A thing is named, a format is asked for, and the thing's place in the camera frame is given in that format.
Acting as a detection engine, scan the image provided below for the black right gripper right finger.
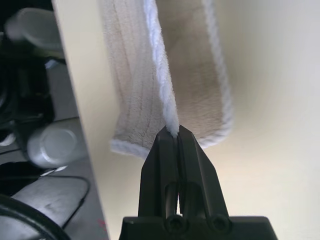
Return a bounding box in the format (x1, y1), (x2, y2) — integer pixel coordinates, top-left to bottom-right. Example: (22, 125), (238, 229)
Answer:
(177, 124), (230, 222)

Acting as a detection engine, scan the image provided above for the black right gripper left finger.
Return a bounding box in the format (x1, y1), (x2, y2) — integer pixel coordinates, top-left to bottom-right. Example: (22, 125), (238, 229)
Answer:
(138, 124), (180, 222)

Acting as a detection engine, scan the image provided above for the beige towel with white trim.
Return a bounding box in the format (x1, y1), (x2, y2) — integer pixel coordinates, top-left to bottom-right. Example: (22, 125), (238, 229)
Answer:
(98, 0), (235, 161)

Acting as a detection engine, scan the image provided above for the grey robot left leg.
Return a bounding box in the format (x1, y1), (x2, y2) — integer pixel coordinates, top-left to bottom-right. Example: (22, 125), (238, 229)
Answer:
(26, 123), (87, 169)

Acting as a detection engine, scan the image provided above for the grey robot leg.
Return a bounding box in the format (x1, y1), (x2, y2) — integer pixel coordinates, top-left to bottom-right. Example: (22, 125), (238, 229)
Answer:
(9, 176), (91, 227)
(26, 123), (87, 169)

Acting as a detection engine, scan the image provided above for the grey robot right leg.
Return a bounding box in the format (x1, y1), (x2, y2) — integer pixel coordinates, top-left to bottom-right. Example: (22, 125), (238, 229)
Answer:
(9, 176), (91, 227)

